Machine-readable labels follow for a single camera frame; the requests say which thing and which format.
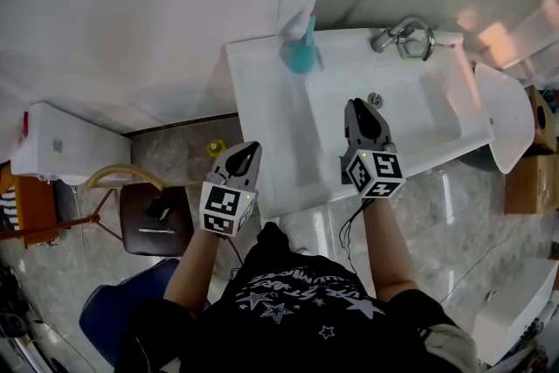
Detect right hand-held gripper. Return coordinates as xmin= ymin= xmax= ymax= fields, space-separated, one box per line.
xmin=339 ymin=98 xmax=406 ymax=200

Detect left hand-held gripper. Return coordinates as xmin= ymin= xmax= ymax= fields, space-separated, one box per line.
xmin=199 ymin=142 xmax=263 ymax=238

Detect teal spray bottle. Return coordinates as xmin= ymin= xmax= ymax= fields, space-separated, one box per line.
xmin=279 ymin=10 xmax=325 ymax=76

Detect person's left forearm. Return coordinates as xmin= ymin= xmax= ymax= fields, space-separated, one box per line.
xmin=162 ymin=226 xmax=220 ymax=316

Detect person's right forearm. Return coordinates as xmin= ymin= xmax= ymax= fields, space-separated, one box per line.
xmin=361 ymin=196 xmax=421 ymax=303

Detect small yellow bottle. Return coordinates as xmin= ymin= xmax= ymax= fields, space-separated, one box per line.
xmin=205 ymin=139 xmax=226 ymax=159

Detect white vanity table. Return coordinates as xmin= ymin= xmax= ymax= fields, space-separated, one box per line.
xmin=224 ymin=28 xmax=494 ymax=220

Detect person's black trousers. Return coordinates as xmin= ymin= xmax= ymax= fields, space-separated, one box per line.
xmin=256 ymin=221 xmax=293 ymax=259

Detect pale green soap dish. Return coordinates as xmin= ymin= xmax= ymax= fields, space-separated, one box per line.
xmin=395 ymin=37 xmax=428 ymax=62

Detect small black and white box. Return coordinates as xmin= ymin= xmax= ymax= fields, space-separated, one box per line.
xmin=145 ymin=197 xmax=173 ymax=222

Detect chrome faucet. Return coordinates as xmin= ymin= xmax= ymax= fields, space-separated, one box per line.
xmin=370 ymin=15 xmax=436 ymax=62

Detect wooden chair with brown seat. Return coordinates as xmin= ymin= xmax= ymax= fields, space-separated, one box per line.
xmin=83 ymin=163 xmax=196 ymax=258

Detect dark green bin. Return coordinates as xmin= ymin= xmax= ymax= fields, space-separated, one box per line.
xmin=457 ymin=145 xmax=498 ymax=172

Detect white curved shelf board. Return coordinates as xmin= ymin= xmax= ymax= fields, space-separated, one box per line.
xmin=473 ymin=63 xmax=536 ymax=176

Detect white water heater appliance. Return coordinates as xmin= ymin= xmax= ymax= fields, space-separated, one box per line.
xmin=10 ymin=100 xmax=133 ymax=185

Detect person's black star-print shirt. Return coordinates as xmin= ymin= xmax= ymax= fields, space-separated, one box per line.
xmin=114 ymin=251 xmax=478 ymax=373

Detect cardboard box with round hole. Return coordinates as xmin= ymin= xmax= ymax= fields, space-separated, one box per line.
xmin=527 ymin=85 xmax=559 ymax=155

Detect large cardboard box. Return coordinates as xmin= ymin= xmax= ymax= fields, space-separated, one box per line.
xmin=504 ymin=154 xmax=559 ymax=216

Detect brown wooden coat rack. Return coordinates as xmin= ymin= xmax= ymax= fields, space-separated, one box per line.
xmin=0 ymin=186 xmax=124 ymax=242

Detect blue upholstered chair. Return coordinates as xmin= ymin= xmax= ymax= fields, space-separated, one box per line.
xmin=79 ymin=258 xmax=211 ymax=369

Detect orange bag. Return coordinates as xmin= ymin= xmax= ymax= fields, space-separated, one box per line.
xmin=0 ymin=169 xmax=60 ymax=249

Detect beige waist bag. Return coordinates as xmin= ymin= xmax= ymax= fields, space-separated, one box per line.
xmin=419 ymin=321 xmax=480 ymax=373

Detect black and white striped cloth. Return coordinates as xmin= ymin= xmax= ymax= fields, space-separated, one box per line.
xmin=0 ymin=191 xmax=21 ymax=233

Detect white low cabinet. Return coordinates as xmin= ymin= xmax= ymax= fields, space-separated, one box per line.
xmin=473 ymin=256 xmax=559 ymax=367

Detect black equipment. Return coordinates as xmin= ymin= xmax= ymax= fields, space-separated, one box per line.
xmin=0 ymin=265 xmax=45 ymax=373

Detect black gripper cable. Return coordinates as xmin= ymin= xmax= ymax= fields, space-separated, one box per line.
xmin=338 ymin=197 xmax=377 ymax=277

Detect white cable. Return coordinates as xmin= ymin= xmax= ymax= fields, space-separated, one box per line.
xmin=439 ymin=222 xmax=526 ymax=303

